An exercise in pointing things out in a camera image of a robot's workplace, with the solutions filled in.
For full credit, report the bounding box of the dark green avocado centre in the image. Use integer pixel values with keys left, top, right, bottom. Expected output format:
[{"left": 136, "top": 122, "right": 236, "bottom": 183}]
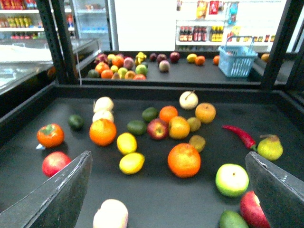
[{"left": 127, "top": 120, "right": 147, "bottom": 135}]

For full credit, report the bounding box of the red apple left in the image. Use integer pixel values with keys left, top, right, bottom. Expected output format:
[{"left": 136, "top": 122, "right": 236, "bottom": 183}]
[{"left": 42, "top": 152, "right": 71, "bottom": 177}]

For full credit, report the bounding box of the red yellow apple centre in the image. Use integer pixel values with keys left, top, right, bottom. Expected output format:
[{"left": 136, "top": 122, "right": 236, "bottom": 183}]
[{"left": 147, "top": 118, "right": 169, "bottom": 140}]

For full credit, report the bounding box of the small orange tangerine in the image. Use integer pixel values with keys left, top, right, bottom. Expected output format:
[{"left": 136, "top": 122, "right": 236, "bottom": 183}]
[{"left": 159, "top": 105, "right": 178, "bottom": 123}]

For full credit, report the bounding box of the large orange left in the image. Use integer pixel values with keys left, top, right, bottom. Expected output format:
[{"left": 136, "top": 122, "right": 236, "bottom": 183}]
[{"left": 89, "top": 118, "right": 117, "bottom": 147}]

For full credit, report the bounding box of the large orange front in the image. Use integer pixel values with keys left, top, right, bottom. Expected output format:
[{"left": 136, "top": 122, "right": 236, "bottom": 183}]
[{"left": 167, "top": 143, "right": 201, "bottom": 179}]

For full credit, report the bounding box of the large orange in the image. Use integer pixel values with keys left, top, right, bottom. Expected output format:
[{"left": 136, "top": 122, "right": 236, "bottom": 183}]
[
  {"left": 167, "top": 143, "right": 201, "bottom": 179},
  {"left": 89, "top": 118, "right": 117, "bottom": 147}
]

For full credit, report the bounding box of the yellow-green pear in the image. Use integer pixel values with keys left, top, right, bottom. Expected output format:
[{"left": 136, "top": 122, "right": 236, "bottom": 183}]
[{"left": 257, "top": 134, "right": 284, "bottom": 161}]

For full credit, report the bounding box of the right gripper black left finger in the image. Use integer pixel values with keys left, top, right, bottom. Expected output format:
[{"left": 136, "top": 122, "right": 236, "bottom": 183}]
[{"left": 0, "top": 151, "right": 93, "bottom": 228}]

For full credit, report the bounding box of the green avocado front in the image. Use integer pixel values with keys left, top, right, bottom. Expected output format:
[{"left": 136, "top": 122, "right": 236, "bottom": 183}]
[{"left": 219, "top": 210, "right": 249, "bottom": 228}]

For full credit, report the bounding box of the red peach half front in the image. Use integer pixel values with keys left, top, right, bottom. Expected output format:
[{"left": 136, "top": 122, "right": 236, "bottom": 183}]
[{"left": 240, "top": 191, "right": 270, "bottom": 228}]

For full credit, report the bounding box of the yellow orange fruit centre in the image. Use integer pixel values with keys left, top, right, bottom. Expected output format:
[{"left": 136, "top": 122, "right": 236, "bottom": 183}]
[{"left": 169, "top": 116, "right": 190, "bottom": 140}]

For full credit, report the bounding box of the red persimmon with leaf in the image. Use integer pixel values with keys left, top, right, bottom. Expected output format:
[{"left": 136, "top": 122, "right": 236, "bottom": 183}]
[{"left": 37, "top": 123, "right": 65, "bottom": 148}]

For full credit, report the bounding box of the brown kiwi front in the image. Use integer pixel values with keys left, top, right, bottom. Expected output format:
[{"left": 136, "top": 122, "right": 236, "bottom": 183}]
[{"left": 189, "top": 135, "right": 206, "bottom": 153}]

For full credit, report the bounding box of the red chili pepper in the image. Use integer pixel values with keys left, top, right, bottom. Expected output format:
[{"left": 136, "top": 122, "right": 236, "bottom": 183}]
[{"left": 222, "top": 125, "right": 257, "bottom": 152}]

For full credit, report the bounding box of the white round pear with stem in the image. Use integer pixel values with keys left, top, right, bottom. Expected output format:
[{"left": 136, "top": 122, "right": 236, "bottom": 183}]
[{"left": 179, "top": 90, "right": 199, "bottom": 110}]

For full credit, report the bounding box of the brown kiwi back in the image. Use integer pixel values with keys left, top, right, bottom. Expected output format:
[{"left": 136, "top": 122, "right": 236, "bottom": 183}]
[{"left": 187, "top": 117, "right": 201, "bottom": 132}]

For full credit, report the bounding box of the yellow lemon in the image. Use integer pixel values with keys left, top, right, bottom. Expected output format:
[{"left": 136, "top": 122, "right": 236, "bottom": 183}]
[
  {"left": 117, "top": 133, "right": 137, "bottom": 155},
  {"left": 119, "top": 152, "right": 145, "bottom": 175}
]

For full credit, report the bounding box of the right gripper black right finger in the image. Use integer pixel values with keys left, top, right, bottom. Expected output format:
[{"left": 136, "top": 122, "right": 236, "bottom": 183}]
[{"left": 245, "top": 152, "right": 304, "bottom": 228}]

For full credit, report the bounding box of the green apple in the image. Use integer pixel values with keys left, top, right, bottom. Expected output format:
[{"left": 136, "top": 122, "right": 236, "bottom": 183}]
[{"left": 215, "top": 163, "right": 249, "bottom": 198}]

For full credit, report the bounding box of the small blue basket far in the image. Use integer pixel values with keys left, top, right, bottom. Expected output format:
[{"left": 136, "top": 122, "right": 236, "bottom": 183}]
[{"left": 218, "top": 36, "right": 258, "bottom": 78}]

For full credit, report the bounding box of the brown kiwi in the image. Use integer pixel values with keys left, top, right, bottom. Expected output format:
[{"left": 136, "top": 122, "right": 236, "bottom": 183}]
[
  {"left": 187, "top": 117, "right": 201, "bottom": 132},
  {"left": 189, "top": 135, "right": 206, "bottom": 153}
]

